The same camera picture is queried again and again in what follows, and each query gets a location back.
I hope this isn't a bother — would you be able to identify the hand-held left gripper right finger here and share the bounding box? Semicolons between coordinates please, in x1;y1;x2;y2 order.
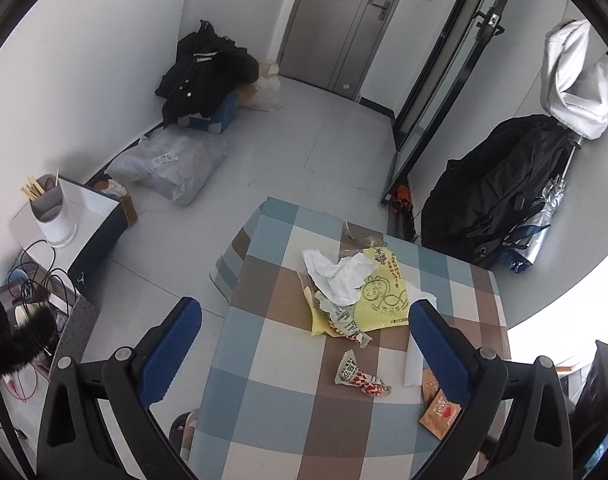
409;299;575;480

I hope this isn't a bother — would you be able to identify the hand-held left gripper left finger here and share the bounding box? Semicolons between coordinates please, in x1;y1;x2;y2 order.
36;296;205;480

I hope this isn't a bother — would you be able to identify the orange sauce sachet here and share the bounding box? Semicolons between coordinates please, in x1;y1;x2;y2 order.
422;368;441;402
418;389;463;442

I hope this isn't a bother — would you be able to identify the white tissue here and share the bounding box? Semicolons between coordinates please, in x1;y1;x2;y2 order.
302;249;369;307

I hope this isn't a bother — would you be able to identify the brown paper wrapper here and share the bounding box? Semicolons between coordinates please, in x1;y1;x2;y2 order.
338;219;385;262

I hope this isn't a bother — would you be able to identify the black sandal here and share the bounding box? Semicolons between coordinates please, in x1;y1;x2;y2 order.
169;409;201;462

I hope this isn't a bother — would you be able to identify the grey speckled cabinet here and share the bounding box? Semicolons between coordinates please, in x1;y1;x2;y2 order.
48;289;100;377

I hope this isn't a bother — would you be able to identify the checkered tablecloth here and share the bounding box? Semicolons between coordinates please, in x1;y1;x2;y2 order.
184;196;515;480

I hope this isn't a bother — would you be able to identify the white-topped dark blue box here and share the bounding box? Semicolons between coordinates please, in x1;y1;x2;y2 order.
11;177;124;286

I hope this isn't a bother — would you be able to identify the brown cardboard box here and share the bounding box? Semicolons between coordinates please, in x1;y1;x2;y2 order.
94;177;137;226

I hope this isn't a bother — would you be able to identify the black furry cuff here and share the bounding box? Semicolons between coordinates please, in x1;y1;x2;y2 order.
0;277;57;376

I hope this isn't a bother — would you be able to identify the orange black tool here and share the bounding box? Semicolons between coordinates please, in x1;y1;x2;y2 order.
389;184;415;213

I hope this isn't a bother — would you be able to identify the silver umbrella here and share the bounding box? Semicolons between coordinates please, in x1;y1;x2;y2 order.
496;140;582;273

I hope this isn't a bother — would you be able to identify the white chopstick holder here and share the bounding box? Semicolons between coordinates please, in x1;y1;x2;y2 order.
31;174;78;248

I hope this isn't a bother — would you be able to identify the light blue bowl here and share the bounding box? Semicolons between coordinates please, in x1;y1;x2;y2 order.
8;269;33;297

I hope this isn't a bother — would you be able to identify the black backpack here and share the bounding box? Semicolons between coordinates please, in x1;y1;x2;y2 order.
421;114;582;268

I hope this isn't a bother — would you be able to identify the grey plastic bag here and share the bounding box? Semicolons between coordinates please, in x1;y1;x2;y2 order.
106;125;229;207

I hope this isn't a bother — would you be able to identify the bundle of wooden chopsticks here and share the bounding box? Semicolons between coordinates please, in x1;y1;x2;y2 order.
21;164;62;202

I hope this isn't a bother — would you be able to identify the black-framed glass sliding door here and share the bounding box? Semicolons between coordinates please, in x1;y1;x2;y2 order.
381;0;525;206

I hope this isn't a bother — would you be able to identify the beige paper bag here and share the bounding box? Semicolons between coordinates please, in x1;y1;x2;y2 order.
236;57;282;112

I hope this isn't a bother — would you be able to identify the black jacket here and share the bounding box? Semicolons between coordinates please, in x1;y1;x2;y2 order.
155;20;261;123

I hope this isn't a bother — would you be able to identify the white hanging jacket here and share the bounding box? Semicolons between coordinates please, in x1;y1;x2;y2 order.
536;17;608;141

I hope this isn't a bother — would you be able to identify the grey door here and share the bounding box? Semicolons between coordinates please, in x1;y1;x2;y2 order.
276;0;419;102

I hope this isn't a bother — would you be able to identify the black cable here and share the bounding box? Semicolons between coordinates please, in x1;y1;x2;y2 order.
6;239;78;311

